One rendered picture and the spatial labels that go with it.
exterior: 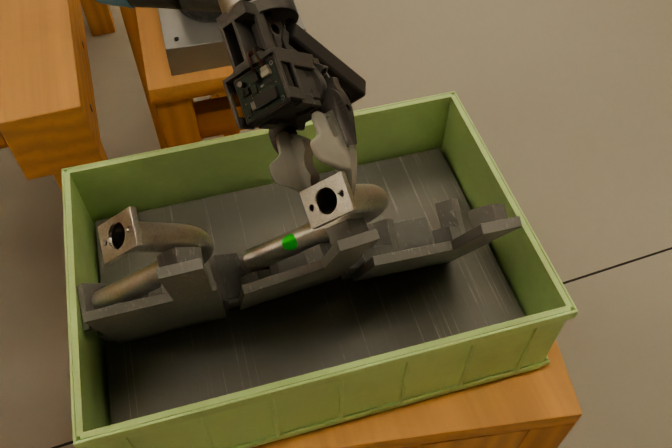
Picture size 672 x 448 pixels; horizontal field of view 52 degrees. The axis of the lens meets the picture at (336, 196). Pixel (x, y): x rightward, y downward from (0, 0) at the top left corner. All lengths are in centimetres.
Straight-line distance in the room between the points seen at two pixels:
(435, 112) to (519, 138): 132
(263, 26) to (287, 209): 47
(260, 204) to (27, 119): 43
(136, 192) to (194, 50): 33
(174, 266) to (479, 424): 51
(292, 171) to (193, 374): 39
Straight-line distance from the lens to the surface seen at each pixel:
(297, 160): 70
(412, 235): 99
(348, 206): 66
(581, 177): 239
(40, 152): 133
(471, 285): 104
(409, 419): 100
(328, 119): 68
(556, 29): 293
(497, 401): 103
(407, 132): 115
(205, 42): 131
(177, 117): 139
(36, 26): 146
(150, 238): 70
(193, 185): 112
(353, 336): 98
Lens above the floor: 172
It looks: 52 degrees down
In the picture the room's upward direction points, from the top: straight up
